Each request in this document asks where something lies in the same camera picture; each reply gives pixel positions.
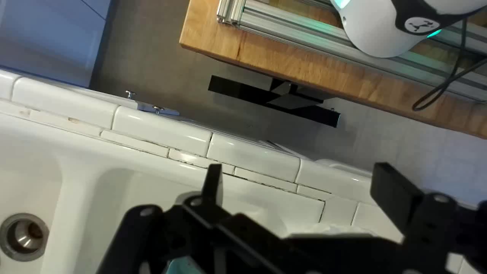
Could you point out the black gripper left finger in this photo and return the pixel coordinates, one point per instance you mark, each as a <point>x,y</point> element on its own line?
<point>196,228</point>

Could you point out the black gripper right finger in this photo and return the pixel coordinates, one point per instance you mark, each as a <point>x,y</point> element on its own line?
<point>432,225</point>

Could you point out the white ceramic double sink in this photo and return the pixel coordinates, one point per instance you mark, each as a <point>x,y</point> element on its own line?
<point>79,158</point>

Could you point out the steel sink drain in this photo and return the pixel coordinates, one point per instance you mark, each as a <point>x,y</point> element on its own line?
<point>23,236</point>

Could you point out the aluminium extrusion frame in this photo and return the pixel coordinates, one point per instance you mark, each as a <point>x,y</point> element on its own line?
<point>377,34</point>

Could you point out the black base bracket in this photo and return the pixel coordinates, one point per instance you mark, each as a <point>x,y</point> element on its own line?
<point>281,96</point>

